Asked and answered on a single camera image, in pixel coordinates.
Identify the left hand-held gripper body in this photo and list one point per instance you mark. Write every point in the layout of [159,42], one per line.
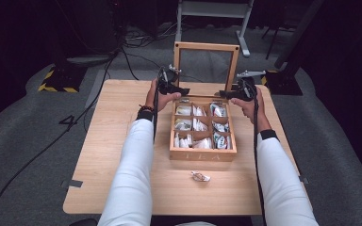
[166,80]

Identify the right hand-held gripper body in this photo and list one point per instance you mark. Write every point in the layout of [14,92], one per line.
[247,88]

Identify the wooden tea box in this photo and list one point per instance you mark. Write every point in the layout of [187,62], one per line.
[202,154]

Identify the white tea bag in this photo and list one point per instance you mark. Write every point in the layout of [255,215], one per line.
[200,176]

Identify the person's left hand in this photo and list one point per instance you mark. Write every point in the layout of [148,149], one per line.
[163,102]

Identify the person's right hand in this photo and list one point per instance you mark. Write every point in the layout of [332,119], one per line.
[253,111]

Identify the black stand base striped tape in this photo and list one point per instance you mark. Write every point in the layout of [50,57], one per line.
[63,80]
[283,83]

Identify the pile of tea bags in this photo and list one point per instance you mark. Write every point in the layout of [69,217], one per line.
[200,126]

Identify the black tripod stand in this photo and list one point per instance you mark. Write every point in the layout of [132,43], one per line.
[275,37]

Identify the grey slanted metal pole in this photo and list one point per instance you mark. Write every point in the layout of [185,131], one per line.
[298,31]

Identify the black equipment cabinet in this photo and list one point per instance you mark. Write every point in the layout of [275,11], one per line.
[91,25]

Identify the grey tape piece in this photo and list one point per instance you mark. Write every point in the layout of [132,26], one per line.
[74,183]
[304,180]

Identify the white metal desk frame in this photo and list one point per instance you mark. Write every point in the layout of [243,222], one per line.
[212,9]

